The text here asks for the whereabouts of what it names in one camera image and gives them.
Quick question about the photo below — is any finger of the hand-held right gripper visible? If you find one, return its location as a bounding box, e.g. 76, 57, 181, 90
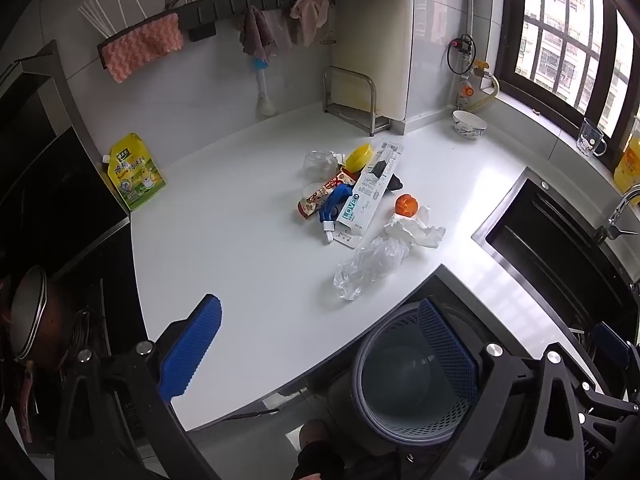
586, 322, 635, 377
570, 376, 640, 423

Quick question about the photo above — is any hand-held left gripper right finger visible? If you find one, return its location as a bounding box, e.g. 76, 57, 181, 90
400, 299, 588, 480

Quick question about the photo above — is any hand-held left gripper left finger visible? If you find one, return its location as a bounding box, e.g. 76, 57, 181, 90
55, 294, 224, 480

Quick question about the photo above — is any grey plastic trash bin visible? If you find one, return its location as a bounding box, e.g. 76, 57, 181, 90
345, 305, 488, 446

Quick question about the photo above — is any clear plastic bag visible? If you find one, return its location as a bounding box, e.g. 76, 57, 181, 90
333, 236, 412, 302

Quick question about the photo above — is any white tissue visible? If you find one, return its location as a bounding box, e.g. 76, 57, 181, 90
384, 205, 447, 248

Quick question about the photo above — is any white toothbrush package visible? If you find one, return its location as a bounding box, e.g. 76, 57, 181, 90
332, 141, 405, 250

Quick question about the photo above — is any red snack wrapper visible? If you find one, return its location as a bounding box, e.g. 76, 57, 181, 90
297, 169, 358, 222

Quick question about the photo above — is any clear plastic cup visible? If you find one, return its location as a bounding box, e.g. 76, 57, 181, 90
303, 150, 346, 183

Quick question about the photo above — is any metal faucet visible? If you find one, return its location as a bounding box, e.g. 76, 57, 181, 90
594, 185, 640, 246

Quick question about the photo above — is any person's leg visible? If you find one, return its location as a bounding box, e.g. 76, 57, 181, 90
290, 390, 361, 480

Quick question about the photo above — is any brown pot with lid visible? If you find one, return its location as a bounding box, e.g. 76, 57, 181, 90
0, 265, 76, 373

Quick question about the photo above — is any dark grey cloth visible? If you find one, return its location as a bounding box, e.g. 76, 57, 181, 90
370, 160, 410, 194

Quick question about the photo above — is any yellow oil bottle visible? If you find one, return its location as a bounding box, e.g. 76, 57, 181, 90
612, 116, 640, 206

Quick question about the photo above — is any yellow seasoning pouch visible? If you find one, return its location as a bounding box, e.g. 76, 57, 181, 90
102, 132, 167, 212

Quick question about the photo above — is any black stove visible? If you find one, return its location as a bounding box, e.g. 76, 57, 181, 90
0, 125, 151, 391

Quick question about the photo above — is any clear glass mug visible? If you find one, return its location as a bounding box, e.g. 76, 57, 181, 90
576, 118, 608, 157

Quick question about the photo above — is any yellow plastic lid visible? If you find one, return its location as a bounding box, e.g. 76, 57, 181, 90
345, 143, 375, 171

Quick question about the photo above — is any white patterned bowl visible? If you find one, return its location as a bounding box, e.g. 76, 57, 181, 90
452, 109, 488, 139

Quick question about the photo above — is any metal board stand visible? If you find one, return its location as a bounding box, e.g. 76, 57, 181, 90
322, 65, 392, 137

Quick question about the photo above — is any white bottle brush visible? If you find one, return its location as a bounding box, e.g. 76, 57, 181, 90
252, 56, 277, 117

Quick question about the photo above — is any black gas valve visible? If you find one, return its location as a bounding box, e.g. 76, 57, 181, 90
446, 34, 476, 75

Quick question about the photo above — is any pink dish cloth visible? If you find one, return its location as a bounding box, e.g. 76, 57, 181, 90
100, 12, 185, 84

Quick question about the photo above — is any black range hood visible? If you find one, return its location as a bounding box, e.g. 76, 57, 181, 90
0, 40, 101, 171

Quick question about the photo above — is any white cutting board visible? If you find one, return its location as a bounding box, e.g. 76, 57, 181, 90
331, 0, 416, 122

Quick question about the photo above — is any grey purple rag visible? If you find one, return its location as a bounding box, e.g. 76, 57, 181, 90
239, 6, 281, 60

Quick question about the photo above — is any dark framed window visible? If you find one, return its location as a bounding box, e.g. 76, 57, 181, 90
497, 0, 640, 133

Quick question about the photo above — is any bundle of white straws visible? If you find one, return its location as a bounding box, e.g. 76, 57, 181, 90
77, 0, 148, 40

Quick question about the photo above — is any pink rag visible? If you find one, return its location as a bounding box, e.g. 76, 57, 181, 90
289, 0, 335, 48

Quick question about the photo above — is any blue lanyard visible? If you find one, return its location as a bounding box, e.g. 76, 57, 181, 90
317, 183, 355, 246

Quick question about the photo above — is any yellow hose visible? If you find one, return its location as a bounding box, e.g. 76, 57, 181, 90
467, 72, 501, 111

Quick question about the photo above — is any white wall pipe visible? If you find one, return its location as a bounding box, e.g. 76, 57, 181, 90
466, 0, 478, 78

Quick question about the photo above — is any dark grey wall rack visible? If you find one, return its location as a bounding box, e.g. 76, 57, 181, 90
96, 0, 337, 68

